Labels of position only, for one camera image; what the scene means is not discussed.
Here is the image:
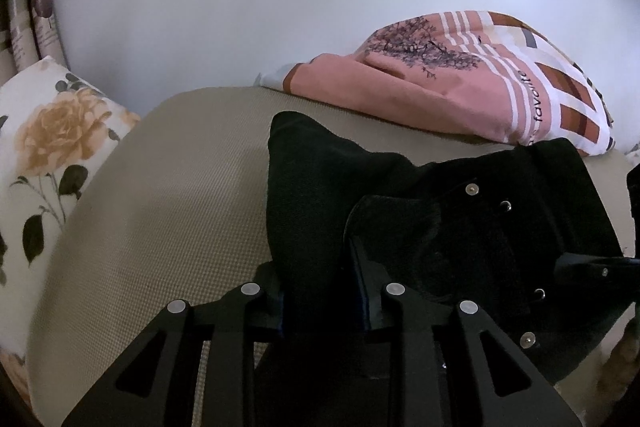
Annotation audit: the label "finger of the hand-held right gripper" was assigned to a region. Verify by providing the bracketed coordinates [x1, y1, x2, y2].
[554, 252, 640, 292]

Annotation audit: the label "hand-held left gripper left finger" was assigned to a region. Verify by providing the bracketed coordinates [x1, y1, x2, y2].
[60, 263, 292, 427]

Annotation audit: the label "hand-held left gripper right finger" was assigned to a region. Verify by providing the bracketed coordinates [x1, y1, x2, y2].
[349, 241, 581, 427]

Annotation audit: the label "black pants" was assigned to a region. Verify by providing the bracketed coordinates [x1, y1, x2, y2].
[252, 111, 626, 427]

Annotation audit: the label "beige woven mat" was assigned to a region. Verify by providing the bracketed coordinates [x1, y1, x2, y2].
[25, 86, 640, 427]

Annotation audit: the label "pink patterned blanket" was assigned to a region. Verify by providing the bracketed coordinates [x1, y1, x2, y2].
[255, 10, 616, 156]

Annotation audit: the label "white floral pillow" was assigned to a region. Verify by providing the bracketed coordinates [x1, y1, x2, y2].
[0, 55, 142, 404]

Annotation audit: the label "striped curtain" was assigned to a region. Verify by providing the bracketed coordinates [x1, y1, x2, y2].
[6, 0, 66, 72]

